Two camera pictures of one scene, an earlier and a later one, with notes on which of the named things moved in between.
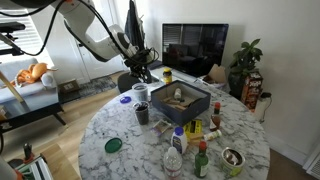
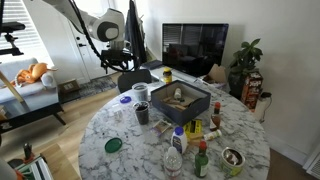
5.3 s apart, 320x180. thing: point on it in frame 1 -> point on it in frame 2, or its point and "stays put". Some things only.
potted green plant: (244, 63) stays put
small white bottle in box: (177, 94) stays put
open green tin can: (232, 161) stays put
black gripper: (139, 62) -> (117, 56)
